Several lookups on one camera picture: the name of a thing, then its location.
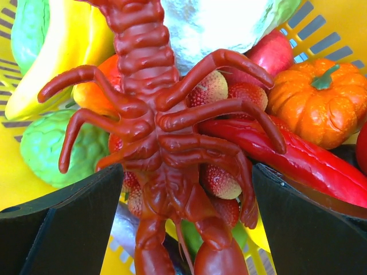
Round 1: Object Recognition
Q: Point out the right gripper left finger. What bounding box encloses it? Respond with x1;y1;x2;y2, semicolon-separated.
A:
1;164;123;274

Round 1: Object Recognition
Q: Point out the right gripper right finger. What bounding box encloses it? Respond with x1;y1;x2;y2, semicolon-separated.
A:
252;164;366;274

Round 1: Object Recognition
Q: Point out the red toy lobster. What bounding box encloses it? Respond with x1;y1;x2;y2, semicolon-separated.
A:
38;1;286;274

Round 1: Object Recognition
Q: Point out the red toy chili pepper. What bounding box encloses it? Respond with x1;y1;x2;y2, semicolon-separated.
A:
198;119;366;207

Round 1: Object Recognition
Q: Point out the green toy vegetable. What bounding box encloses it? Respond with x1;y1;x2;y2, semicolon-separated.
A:
20;109;109;188

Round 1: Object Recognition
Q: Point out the orange toy pumpkin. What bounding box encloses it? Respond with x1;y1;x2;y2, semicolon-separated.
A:
267;58;366;149

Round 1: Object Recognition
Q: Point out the red toy apple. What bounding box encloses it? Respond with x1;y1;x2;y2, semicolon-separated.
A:
223;28;295;87

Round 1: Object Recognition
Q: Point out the yellow toy banana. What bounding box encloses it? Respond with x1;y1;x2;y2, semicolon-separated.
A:
5;1;114;121

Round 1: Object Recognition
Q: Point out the green toy cucumber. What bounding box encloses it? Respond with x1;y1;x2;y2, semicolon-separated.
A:
11;0;50;75

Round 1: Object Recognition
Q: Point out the white toy cauliflower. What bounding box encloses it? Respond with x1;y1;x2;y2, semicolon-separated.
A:
161;0;276;75

